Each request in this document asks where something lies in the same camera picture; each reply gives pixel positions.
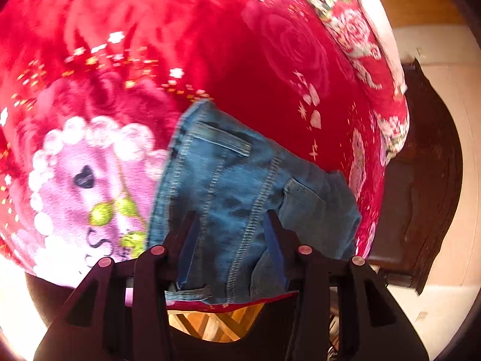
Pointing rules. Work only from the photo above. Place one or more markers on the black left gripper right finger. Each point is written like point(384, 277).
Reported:
point(372, 325)

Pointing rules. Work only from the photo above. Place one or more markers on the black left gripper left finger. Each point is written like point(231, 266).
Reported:
point(118, 312)

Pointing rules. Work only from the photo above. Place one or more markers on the blue denim jeans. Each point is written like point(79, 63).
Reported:
point(230, 175)

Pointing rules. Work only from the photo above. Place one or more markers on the dark wooden furniture piece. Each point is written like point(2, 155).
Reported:
point(422, 188)

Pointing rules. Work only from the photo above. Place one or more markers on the red floral plush blanket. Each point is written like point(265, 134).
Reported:
point(321, 77)

